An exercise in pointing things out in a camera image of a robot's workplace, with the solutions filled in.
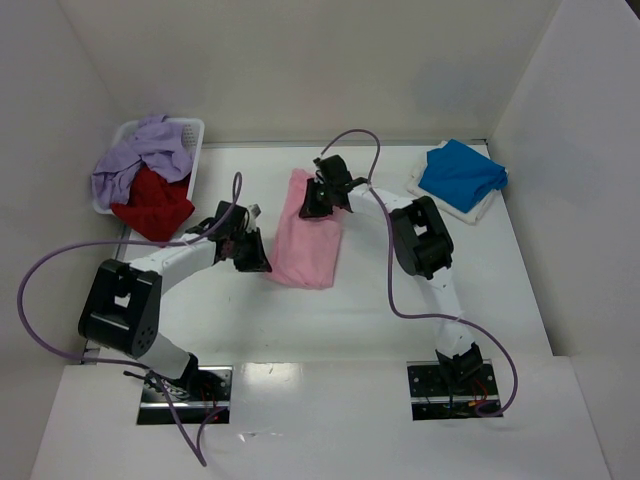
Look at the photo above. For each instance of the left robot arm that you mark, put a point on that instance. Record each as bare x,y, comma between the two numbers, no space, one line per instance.
122,311

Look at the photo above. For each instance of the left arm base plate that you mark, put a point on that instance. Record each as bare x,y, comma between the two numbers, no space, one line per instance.
206,395

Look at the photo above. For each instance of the blue folded t shirt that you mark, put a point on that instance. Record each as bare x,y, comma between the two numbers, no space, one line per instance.
460,176

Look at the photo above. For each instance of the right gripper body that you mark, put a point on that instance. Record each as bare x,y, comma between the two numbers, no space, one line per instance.
314,201

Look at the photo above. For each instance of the pink t shirt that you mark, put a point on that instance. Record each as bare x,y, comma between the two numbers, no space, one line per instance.
304,253

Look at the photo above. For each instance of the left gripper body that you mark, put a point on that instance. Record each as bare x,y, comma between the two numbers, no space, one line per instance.
251,252

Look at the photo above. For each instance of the red t shirt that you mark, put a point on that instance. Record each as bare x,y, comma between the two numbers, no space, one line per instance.
156,208

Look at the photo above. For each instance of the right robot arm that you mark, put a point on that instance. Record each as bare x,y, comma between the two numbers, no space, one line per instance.
419,243

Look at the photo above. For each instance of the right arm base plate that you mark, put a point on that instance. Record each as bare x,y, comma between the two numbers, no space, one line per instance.
431,398

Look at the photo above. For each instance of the white laundry basket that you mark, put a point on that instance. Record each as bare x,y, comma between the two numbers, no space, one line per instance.
190,135

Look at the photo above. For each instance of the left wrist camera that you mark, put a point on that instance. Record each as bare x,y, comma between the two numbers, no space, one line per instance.
254,211

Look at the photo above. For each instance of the white folded t shirt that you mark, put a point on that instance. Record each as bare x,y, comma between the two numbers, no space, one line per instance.
470,218

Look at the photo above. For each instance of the purple t shirt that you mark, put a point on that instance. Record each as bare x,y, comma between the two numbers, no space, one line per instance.
145,155

